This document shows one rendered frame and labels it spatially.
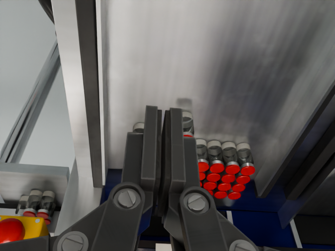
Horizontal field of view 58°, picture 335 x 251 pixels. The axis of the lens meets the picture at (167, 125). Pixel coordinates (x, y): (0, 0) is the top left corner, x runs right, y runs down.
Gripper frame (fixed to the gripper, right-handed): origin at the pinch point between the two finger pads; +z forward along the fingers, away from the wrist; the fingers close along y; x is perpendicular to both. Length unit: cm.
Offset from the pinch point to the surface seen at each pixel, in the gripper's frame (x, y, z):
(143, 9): -3.6, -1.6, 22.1
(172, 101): -15.7, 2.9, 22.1
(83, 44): -7.3, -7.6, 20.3
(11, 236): -31.4, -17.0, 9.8
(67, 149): -137, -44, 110
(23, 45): -67, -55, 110
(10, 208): -46, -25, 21
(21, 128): -49, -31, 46
